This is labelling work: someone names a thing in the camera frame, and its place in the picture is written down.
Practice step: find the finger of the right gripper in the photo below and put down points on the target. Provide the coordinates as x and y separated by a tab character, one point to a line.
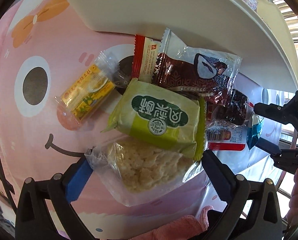
286	114
286	159

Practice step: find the dark jelly red-edged pack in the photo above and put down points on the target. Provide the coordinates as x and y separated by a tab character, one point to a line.
226	125

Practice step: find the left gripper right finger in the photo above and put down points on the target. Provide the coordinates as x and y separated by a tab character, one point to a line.
227	185

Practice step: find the maroon chestnut snack packet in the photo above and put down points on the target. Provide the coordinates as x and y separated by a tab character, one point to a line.
195	72

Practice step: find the white plastic bin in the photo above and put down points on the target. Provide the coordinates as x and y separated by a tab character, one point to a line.
224	25

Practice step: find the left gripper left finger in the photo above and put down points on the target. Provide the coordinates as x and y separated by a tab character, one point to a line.
67	187

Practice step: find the rice crisp clear pack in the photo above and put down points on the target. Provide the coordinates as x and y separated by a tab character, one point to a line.
135	172

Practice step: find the cartoon printed tablecloth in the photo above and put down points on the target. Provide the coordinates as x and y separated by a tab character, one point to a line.
46	52

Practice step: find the blue foil candy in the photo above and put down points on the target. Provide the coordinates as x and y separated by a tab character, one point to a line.
254	130

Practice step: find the green pastry packet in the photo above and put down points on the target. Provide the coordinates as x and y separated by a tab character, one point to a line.
162	118

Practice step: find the yellow pineapple cake pack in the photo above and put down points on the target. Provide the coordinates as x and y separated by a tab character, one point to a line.
90	90

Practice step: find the red white biscuit packet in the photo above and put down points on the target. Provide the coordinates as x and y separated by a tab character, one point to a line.
145	58

